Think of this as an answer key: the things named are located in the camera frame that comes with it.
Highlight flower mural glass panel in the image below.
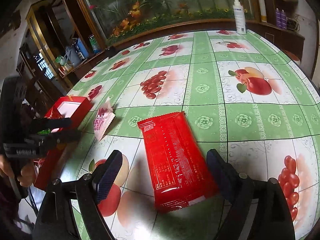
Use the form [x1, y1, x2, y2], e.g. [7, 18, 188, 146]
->
[84, 0, 253, 45]

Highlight purple bottles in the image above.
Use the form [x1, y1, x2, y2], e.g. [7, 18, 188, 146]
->
[276, 8, 287, 29]

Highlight white spray bottle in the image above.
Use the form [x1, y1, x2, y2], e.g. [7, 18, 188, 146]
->
[233, 0, 246, 34]

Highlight green fruit print tablecloth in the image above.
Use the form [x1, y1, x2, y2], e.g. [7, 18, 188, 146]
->
[61, 30, 319, 239]

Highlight red and white box lid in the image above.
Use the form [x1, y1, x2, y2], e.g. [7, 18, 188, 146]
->
[34, 96, 93, 191]

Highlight person's hand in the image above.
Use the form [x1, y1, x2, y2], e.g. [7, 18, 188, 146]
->
[0, 154, 36, 187]

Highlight pink white snack packet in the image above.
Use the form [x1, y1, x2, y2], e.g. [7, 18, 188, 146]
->
[93, 96, 116, 141]

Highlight long red snack packet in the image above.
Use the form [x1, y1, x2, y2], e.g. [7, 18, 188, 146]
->
[137, 112, 219, 213]

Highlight green snack packet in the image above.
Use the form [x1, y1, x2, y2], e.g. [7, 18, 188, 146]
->
[38, 128, 52, 135]

